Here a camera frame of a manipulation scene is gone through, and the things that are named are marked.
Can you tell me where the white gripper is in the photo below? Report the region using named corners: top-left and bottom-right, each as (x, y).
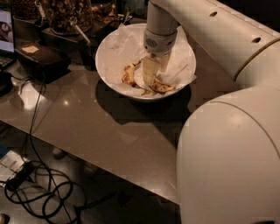
top-left (143, 29), bottom-right (178, 86)

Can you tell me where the spotted banana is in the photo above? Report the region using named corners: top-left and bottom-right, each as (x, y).
top-left (122, 60), bottom-right (141, 88)
top-left (150, 79), bottom-right (175, 94)

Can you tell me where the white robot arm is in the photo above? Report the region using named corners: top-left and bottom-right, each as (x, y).
top-left (145, 0), bottom-right (280, 224)

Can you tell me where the white ceramic bowl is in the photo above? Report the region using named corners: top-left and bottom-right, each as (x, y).
top-left (94, 23), bottom-right (197, 103)

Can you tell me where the white paper liner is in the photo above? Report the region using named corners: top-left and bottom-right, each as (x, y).
top-left (99, 24), bottom-right (197, 96)

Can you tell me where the snack jar at back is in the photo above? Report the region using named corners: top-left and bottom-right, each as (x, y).
top-left (91, 0), bottom-right (116, 24)

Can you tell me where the glass jar of nuts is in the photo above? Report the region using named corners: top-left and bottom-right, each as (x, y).
top-left (41, 0), bottom-right (92, 36)

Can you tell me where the black rectangular device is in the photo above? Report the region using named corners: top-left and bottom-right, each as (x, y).
top-left (15, 43), bottom-right (71, 84)

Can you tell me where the dark jar of nuts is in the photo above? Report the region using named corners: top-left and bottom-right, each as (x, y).
top-left (10, 0), bottom-right (39, 20)

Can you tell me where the laptop with lit screen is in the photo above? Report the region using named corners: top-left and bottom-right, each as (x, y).
top-left (0, 3), bottom-right (16, 70)

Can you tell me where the black power adapter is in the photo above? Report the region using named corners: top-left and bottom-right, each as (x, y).
top-left (5, 162), bottom-right (35, 192)

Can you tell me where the white paper box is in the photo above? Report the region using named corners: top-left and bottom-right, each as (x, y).
top-left (0, 150), bottom-right (28, 186)

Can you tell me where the black cable bundle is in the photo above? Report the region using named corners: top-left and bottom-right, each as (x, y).
top-left (3, 73), bottom-right (88, 224)

